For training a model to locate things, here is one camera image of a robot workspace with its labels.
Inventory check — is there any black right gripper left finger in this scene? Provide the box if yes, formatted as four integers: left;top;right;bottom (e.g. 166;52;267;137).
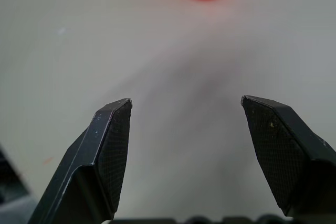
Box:
28;98;133;224

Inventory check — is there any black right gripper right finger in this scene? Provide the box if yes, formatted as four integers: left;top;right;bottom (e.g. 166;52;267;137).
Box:
240;95;336;218

